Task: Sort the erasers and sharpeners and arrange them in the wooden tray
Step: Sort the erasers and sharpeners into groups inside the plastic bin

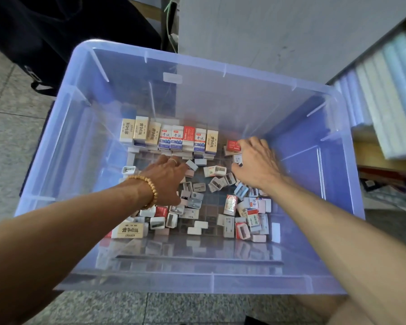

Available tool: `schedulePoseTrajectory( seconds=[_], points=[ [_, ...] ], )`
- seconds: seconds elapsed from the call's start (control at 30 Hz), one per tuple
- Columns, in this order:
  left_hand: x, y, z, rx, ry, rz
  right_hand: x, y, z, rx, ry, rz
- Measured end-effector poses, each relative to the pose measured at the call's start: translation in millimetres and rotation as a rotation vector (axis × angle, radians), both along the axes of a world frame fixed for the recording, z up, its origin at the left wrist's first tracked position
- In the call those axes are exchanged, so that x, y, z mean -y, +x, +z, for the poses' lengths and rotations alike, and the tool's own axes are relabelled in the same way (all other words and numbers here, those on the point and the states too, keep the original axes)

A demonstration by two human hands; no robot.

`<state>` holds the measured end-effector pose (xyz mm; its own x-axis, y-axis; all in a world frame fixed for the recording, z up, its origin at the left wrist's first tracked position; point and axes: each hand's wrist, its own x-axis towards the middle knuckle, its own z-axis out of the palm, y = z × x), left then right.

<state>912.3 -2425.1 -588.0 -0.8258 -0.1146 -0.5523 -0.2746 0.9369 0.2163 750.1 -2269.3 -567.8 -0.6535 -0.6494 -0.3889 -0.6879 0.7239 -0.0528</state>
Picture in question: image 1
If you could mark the person's right hand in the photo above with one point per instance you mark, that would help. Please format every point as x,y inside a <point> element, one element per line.
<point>256,164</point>

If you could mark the person's left hand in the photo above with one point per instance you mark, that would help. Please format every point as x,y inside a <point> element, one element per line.
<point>166,179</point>

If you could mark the row of erasers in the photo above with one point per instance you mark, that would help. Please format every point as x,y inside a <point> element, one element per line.
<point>169,135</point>

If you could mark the pile of boxed erasers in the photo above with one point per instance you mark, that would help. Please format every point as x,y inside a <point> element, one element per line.
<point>223,199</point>

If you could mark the clear plastic storage bin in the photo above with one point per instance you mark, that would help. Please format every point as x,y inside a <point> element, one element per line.
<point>61,132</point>

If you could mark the person's left forearm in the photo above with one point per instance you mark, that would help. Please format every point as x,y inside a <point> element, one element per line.
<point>54,253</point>

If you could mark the person's right forearm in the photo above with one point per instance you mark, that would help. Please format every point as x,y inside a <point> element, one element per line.
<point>352,247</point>

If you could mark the person's right leg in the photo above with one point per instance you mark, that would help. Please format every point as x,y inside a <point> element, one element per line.
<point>331,311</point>

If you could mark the white cabinet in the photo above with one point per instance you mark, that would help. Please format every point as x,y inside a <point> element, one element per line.
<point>291,30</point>

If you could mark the stack of white blue books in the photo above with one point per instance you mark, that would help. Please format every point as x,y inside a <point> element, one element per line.
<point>386,98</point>

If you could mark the black backpack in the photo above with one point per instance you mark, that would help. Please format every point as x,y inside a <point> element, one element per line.
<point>54,30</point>

